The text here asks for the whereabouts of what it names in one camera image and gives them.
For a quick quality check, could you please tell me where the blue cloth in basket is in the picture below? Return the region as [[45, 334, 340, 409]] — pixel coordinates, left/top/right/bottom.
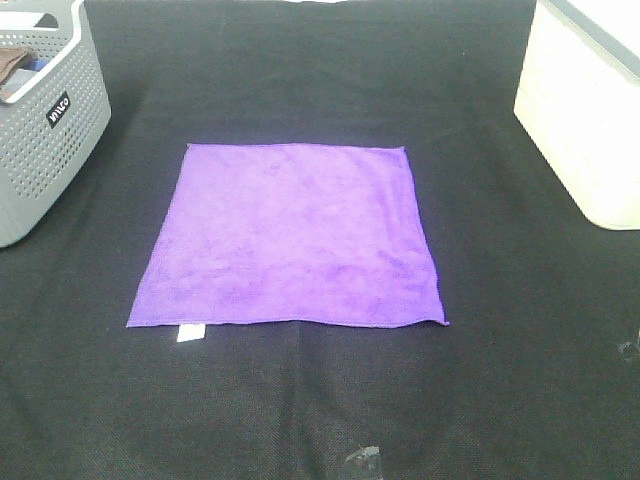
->
[[1, 59, 47, 102]]

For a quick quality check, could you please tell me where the purple microfiber towel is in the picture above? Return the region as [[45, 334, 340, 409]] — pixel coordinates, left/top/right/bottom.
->
[[127, 143, 447, 328]]

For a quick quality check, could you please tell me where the grey perforated laundry basket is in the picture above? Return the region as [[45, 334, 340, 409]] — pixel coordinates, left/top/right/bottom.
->
[[1, 1, 111, 247]]

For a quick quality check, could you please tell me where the clear tape piece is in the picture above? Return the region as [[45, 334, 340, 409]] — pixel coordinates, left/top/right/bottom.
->
[[617, 336, 640, 363], [343, 446, 383, 479]]

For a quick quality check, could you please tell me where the clear tape piece right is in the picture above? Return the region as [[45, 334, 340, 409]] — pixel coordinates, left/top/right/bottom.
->
[[617, 336, 640, 363]]

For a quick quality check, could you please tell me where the white plastic bin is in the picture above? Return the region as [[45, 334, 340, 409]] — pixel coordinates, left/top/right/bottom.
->
[[514, 1, 639, 230]]

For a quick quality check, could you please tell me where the clear tape piece bottom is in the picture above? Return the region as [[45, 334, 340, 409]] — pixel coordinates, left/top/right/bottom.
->
[[343, 446, 383, 479]]

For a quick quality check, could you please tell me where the brown cloth in basket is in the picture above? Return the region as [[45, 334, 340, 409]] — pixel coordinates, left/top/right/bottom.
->
[[0, 46, 33, 84]]

